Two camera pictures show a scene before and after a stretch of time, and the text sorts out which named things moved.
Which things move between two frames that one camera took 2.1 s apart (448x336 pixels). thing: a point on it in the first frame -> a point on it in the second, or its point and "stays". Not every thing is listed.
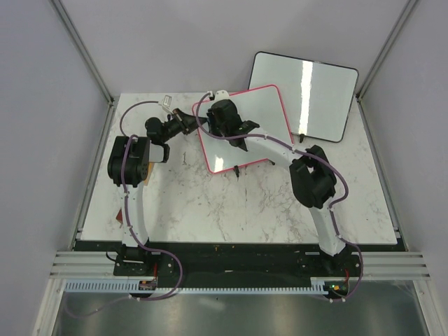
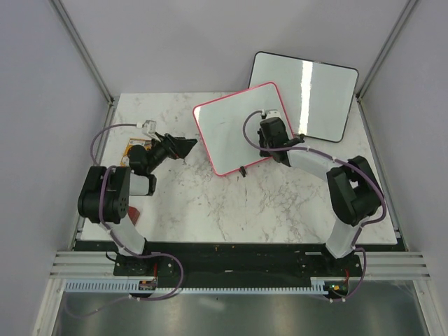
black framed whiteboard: (318, 96) stays
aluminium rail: (400, 266) stays
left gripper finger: (192, 122) -> (183, 145)
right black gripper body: (218, 129) -> (262, 142)
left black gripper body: (173, 128) -> (158, 154)
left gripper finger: (177, 110) -> (170, 138)
